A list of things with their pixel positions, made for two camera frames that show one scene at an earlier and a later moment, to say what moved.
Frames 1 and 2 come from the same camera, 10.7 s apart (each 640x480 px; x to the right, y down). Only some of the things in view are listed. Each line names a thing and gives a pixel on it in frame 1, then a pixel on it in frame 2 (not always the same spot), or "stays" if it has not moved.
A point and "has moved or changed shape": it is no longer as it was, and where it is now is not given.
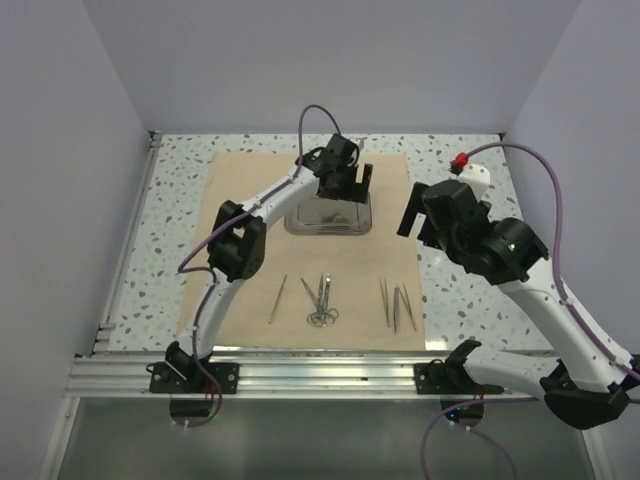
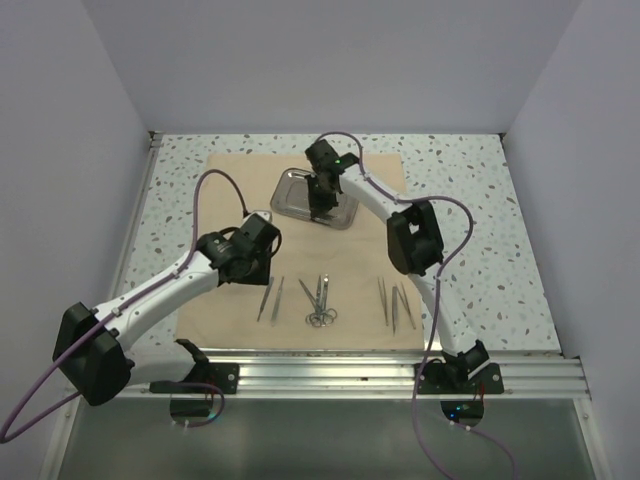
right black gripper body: x=437 y=238 → x=320 y=200
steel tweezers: x=396 y=308 stays
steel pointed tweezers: x=385 y=300 stays
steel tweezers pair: x=408 y=303 stays
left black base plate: x=181 y=374 stays
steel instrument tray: x=322 y=215 has moved or changed shape
